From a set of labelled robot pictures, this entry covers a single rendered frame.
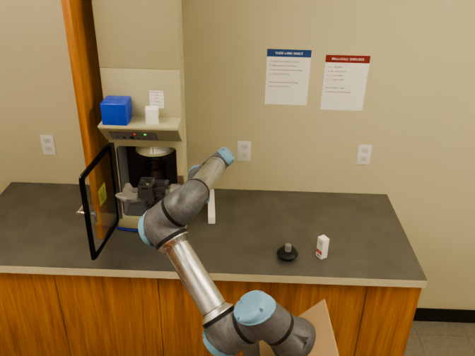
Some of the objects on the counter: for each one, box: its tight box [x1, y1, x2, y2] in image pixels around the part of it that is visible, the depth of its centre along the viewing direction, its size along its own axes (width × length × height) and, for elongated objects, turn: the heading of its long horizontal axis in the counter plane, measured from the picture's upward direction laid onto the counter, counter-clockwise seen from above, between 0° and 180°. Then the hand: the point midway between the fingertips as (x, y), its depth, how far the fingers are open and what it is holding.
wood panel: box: [61, 0, 109, 167], centre depth 207 cm, size 49×3×140 cm, turn 176°
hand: (119, 196), depth 187 cm, fingers closed
